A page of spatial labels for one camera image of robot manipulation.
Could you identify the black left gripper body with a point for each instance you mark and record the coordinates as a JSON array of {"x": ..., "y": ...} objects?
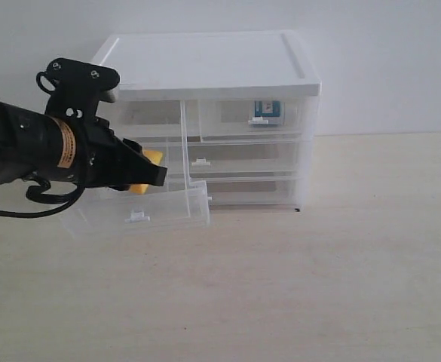
[{"x": 98, "y": 152}]

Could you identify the clear middle wide drawer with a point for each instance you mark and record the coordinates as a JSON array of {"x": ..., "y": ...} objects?
[{"x": 209, "y": 161}]

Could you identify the white plastic drawer cabinet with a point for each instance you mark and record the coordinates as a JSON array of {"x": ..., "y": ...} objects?
[{"x": 192, "y": 67}]

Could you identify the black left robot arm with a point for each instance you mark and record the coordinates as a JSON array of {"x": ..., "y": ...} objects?
[{"x": 59, "y": 150}]

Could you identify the clear bottom wide drawer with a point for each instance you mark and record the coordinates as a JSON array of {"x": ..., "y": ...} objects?
[{"x": 282, "y": 190}]

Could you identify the white pill bottle blue label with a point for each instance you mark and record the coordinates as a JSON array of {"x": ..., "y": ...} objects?
[{"x": 267, "y": 113}]

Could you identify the left wrist camera grey black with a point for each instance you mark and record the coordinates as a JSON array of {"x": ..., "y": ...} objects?
[{"x": 78, "y": 86}]

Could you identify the clear wide drawer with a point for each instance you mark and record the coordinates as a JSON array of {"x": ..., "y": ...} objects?
[
  {"x": 209, "y": 161},
  {"x": 282, "y": 190}
]

